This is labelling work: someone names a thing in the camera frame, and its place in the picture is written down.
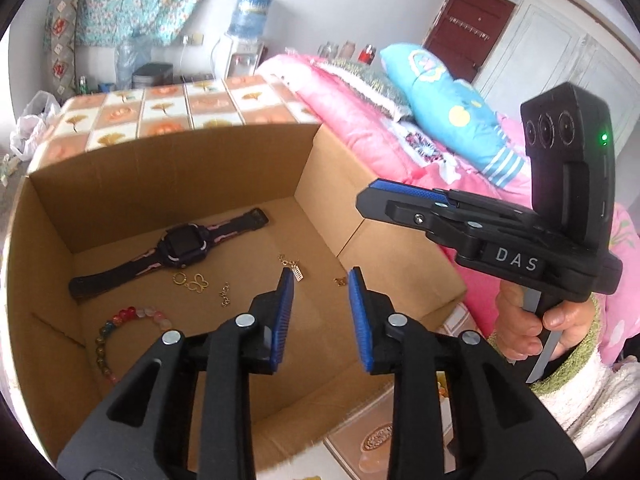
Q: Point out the person's right forearm white sleeve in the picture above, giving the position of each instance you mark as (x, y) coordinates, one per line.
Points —
(575, 400)

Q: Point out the clear plastic bag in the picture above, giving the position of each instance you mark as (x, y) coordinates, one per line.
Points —
(32, 120)

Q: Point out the black wrist watch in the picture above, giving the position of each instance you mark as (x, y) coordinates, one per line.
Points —
(175, 247)

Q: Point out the floral padded cushion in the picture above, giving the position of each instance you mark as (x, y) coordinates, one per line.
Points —
(62, 45)

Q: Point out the green bottle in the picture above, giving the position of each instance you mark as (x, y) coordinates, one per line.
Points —
(82, 84)

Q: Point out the dark red door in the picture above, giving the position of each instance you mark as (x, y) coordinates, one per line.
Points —
(470, 25)

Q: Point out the cardboard box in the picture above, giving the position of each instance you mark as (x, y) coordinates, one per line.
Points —
(150, 185)

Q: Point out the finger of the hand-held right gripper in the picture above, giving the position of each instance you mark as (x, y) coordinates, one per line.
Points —
(440, 220)
(410, 190)

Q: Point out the clear glass jar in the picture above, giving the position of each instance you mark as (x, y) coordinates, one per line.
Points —
(346, 50)
(327, 50)

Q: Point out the clear empty water jug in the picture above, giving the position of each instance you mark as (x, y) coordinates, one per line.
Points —
(132, 57)

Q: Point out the green fuzzy cushion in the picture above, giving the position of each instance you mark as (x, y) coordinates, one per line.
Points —
(370, 79)

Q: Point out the pink blanket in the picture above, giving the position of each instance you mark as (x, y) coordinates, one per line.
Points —
(350, 110)

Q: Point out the blue cartoon pillow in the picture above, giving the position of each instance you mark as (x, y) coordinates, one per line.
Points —
(450, 105)

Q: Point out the wall power socket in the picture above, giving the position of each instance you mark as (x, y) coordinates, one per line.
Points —
(192, 39)

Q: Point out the black storage box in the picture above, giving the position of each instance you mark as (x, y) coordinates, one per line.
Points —
(152, 76)

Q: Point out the white wardrobe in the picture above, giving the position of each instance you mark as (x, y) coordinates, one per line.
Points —
(560, 45)

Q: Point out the gold butterfly pendant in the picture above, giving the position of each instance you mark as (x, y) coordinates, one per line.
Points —
(196, 282)

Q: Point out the small gold stud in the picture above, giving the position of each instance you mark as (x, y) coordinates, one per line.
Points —
(340, 281)

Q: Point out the gold hoop earring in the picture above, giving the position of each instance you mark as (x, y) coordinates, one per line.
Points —
(174, 279)

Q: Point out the teal floral hanging cloth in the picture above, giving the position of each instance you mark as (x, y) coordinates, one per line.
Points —
(150, 0)

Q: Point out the white water dispenser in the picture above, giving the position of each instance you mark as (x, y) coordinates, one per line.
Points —
(240, 57)

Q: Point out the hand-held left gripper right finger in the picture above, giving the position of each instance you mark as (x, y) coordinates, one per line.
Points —
(357, 320)

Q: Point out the person's right hand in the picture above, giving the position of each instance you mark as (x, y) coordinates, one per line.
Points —
(510, 330)

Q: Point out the red glass jar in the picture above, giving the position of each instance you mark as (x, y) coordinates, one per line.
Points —
(369, 54)

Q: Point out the blue water bottle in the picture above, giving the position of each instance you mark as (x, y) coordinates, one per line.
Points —
(251, 15)

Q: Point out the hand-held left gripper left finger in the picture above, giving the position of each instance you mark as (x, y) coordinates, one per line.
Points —
(285, 320)

